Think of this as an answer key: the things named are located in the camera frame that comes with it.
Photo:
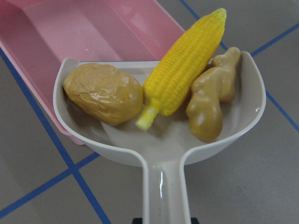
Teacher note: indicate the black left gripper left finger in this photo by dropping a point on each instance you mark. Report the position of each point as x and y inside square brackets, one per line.
[137, 220]

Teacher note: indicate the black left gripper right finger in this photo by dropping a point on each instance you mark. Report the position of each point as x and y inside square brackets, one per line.
[194, 220]

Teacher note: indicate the beige plastic dustpan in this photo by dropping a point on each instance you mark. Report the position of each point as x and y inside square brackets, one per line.
[164, 149]

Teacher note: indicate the brown toy potato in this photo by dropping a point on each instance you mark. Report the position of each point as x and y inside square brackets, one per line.
[104, 92]

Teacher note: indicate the tan toy ginger root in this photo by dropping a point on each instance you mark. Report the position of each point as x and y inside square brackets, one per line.
[214, 86]

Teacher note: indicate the yellow toy corn cob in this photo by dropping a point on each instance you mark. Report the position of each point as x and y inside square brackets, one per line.
[167, 86]

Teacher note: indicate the pink plastic bin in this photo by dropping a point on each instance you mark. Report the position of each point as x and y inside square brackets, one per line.
[37, 35]

